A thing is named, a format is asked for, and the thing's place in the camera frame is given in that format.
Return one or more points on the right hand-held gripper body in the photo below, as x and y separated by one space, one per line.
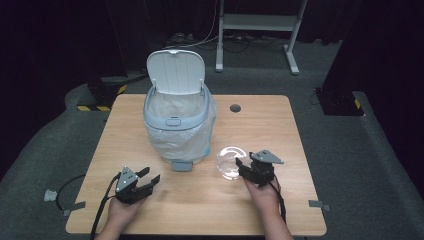
263 171

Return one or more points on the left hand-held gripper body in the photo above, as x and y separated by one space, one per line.
126 188

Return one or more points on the clear round plastic bowl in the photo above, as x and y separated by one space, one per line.
226 163

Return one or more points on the translucent white trash bag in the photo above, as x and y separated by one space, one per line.
180 143

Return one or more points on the white and grey trash can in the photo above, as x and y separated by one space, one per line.
176 71

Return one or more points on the person's left hand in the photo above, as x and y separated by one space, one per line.
121 215

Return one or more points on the person's right hand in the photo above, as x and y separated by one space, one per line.
266 200

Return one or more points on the grey tape strip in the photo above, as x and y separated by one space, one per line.
75 208
316 204

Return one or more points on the black stand base hazard tape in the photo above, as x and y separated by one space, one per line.
336 103
100 91

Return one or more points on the white metal stand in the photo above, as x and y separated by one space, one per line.
260 22

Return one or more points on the black curtain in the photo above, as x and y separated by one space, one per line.
383 50
40 50

